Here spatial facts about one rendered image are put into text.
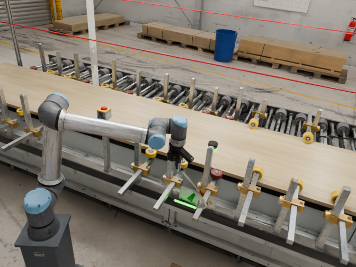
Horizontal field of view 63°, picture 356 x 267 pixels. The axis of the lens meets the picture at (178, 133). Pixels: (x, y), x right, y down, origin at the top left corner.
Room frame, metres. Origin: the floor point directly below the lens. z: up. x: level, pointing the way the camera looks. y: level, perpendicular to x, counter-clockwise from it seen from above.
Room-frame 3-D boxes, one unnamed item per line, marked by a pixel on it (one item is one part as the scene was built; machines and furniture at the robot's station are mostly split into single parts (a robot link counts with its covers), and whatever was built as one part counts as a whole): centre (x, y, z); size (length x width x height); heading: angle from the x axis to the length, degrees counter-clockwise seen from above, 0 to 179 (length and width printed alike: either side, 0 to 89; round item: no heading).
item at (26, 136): (1.90, 1.19, 0.82); 0.44 x 0.03 x 0.04; 159
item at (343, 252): (1.14, -0.93, 0.95); 0.50 x 0.04 x 0.04; 159
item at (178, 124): (1.44, 0.00, 1.29); 0.10 x 0.09 x 0.12; 94
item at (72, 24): (9.62, 3.06, 0.23); 2.41 x 0.77 x 0.17; 155
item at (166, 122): (1.43, 0.11, 1.29); 0.12 x 0.12 x 0.09; 4
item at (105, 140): (1.73, 0.51, 0.93); 0.05 x 0.05 x 0.45; 69
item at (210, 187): (1.45, -0.23, 0.85); 0.14 x 0.06 x 0.05; 69
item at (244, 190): (1.36, -0.46, 0.95); 0.14 x 0.06 x 0.05; 69
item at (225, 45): (7.39, -0.98, 0.36); 0.59 x 0.57 x 0.73; 153
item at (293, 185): (1.28, -0.67, 0.88); 0.04 x 0.04 x 0.48; 69
